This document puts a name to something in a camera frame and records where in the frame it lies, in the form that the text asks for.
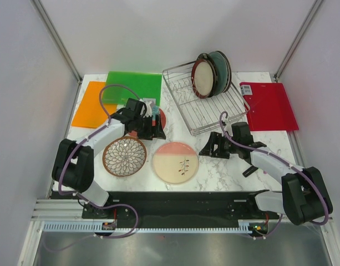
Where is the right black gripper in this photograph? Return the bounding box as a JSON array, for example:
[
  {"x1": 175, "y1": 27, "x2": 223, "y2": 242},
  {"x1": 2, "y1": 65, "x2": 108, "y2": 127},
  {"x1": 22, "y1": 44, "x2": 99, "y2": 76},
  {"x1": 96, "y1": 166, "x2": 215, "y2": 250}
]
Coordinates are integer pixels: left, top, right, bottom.
[{"x1": 199, "y1": 131, "x2": 240, "y2": 159}]

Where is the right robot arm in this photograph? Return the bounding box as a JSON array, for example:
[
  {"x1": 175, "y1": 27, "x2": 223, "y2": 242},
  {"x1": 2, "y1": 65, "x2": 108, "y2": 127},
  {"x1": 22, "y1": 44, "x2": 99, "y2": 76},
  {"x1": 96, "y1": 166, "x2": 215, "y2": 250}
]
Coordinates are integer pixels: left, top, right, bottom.
[{"x1": 199, "y1": 122, "x2": 333, "y2": 226}]

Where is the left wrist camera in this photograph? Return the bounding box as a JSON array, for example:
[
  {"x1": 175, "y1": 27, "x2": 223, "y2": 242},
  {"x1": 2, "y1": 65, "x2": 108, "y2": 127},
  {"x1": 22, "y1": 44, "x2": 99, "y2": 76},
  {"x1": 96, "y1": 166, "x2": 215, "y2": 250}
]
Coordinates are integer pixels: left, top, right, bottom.
[{"x1": 143, "y1": 100, "x2": 155, "y2": 117}]

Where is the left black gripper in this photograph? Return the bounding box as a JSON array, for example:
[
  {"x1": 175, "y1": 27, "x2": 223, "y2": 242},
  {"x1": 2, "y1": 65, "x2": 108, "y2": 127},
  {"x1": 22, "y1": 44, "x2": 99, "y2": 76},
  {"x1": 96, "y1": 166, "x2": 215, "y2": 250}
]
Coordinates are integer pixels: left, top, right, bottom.
[{"x1": 134, "y1": 114, "x2": 166, "y2": 140}]

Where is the purple cable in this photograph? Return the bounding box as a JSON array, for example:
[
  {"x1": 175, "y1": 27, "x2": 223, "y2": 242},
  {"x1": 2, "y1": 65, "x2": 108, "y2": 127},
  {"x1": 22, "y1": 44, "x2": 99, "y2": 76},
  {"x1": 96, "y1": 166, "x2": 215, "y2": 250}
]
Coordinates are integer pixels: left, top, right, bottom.
[
  {"x1": 219, "y1": 111, "x2": 334, "y2": 241},
  {"x1": 43, "y1": 84, "x2": 141, "y2": 252}
]

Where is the white cable duct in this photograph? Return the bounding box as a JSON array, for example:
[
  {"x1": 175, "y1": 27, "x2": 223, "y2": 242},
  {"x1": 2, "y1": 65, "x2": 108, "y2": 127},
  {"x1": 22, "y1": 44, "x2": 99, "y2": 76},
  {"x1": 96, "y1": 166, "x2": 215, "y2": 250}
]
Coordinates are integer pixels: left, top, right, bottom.
[{"x1": 43, "y1": 221, "x2": 252, "y2": 234}]

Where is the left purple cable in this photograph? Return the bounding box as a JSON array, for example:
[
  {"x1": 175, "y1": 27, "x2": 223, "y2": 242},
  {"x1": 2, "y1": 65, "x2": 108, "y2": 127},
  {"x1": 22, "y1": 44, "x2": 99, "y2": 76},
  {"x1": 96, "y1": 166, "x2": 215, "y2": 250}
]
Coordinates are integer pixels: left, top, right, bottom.
[{"x1": 43, "y1": 84, "x2": 141, "y2": 252}]

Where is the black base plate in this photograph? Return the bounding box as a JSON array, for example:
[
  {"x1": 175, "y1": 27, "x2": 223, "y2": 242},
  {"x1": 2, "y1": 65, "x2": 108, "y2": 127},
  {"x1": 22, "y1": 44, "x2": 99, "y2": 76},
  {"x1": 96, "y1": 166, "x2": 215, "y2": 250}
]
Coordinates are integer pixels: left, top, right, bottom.
[{"x1": 82, "y1": 192, "x2": 278, "y2": 227}]

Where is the pink beige leaf plate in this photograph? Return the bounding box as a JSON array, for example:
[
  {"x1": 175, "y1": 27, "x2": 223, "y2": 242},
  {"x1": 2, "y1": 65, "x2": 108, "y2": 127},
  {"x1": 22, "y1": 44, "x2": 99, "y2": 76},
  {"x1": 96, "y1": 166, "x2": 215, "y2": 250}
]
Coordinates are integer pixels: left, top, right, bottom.
[{"x1": 152, "y1": 142, "x2": 199, "y2": 185}]

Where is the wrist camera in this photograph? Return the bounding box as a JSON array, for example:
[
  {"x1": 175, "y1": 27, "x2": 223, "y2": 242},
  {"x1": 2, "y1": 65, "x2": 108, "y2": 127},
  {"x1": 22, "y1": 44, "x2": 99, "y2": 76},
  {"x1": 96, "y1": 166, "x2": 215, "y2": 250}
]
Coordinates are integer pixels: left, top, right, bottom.
[
  {"x1": 222, "y1": 119, "x2": 232, "y2": 128},
  {"x1": 143, "y1": 100, "x2": 155, "y2": 117}
]

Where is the red blue flower plate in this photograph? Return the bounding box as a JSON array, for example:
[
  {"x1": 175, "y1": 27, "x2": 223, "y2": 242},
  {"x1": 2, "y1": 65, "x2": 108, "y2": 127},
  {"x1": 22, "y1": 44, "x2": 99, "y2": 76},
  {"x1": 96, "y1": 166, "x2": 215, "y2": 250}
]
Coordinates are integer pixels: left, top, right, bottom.
[{"x1": 128, "y1": 106, "x2": 168, "y2": 139}]

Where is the red plastic folder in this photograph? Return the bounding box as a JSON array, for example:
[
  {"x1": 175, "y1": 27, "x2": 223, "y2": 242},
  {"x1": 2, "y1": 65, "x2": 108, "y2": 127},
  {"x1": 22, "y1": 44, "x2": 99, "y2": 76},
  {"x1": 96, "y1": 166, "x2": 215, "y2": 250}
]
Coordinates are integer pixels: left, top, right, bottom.
[{"x1": 240, "y1": 82, "x2": 299, "y2": 131}]

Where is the metal wire dish rack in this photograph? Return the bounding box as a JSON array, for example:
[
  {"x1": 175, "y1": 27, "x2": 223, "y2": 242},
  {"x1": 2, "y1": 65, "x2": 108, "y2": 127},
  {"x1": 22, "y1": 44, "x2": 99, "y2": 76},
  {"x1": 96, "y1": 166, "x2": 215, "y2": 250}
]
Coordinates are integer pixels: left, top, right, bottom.
[{"x1": 162, "y1": 62, "x2": 250, "y2": 136}]

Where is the orange plastic folder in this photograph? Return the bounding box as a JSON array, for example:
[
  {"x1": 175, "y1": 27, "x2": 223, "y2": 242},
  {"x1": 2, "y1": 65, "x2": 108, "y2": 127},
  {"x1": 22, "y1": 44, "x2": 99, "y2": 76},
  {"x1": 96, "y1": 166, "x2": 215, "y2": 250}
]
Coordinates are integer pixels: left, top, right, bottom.
[{"x1": 72, "y1": 81, "x2": 107, "y2": 129}]

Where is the dark striped plate behind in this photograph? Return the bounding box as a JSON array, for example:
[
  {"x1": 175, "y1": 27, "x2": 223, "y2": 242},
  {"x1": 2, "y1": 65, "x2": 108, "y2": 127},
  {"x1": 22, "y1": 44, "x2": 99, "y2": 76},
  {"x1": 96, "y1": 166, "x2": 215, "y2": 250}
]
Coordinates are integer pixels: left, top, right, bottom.
[{"x1": 219, "y1": 51, "x2": 232, "y2": 93}]

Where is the teal green plate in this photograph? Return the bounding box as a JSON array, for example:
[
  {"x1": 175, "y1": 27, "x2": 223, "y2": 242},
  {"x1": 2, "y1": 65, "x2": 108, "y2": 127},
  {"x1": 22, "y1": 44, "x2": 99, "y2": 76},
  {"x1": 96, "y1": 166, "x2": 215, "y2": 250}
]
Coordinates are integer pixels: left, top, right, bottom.
[{"x1": 209, "y1": 50, "x2": 228, "y2": 96}]

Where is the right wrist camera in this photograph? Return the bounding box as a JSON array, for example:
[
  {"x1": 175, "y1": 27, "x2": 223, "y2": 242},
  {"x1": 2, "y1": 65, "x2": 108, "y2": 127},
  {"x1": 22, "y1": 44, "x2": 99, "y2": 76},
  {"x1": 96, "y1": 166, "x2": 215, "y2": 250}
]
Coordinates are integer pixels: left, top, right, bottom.
[{"x1": 222, "y1": 119, "x2": 232, "y2": 128}]

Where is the black green highlighter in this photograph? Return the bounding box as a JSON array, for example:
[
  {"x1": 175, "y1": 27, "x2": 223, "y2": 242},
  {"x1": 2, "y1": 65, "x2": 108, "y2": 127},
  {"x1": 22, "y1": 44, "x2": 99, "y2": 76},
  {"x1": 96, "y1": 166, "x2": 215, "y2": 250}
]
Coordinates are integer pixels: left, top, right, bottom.
[{"x1": 242, "y1": 166, "x2": 257, "y2": 178}]

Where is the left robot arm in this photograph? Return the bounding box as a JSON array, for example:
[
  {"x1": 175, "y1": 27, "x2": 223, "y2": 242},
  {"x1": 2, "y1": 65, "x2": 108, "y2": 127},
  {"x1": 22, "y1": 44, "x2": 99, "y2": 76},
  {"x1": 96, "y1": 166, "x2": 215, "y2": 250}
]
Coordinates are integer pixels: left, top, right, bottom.
[{"x1": 52, "y1": 98, "x2": 166, "y2": 218}]

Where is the green plastic folder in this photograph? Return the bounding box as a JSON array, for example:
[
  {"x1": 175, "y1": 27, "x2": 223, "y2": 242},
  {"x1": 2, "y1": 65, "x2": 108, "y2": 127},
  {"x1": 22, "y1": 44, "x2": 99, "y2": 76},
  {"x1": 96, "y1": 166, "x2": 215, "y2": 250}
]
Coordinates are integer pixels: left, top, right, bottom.
[{"x1": 102, "y1": 71, "x2": 162, "y2": 105}]

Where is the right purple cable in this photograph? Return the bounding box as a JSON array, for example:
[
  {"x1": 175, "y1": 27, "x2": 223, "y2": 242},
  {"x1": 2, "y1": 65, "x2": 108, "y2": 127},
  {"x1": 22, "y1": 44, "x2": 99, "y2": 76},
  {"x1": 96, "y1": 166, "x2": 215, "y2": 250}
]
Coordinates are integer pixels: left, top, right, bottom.
[{"x1": 219, "y1": 111, "x2": 334, "y2": 241}]

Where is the brown floral pattern plate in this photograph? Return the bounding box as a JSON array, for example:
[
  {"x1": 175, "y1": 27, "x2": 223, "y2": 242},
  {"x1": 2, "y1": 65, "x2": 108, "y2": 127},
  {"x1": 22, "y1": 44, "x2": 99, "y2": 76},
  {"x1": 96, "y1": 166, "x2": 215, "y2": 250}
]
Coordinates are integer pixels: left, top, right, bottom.
[{"x1": 102, "y1": 136, "x2": 147, "y2": 177}]

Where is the black gold rimmed plate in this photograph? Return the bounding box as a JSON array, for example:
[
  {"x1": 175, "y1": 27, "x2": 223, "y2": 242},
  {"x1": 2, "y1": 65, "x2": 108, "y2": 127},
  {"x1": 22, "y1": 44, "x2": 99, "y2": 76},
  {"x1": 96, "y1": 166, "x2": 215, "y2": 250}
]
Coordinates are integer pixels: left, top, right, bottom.
[{"x1": 197, "y1": 53, "x2": 217, "y2": 98}]

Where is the dark red rimmed beige plate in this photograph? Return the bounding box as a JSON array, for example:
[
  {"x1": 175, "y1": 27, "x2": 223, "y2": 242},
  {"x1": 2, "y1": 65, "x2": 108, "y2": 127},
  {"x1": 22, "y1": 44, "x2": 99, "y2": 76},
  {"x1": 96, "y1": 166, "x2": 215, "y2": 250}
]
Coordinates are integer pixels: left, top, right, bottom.
[{"x1": 191, "y1": 59, "x2": 215, "y2": 99}]

